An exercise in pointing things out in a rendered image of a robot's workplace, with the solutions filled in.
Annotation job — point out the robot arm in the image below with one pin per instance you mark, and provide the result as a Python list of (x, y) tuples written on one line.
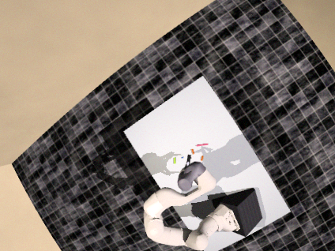
[(221, 218)]

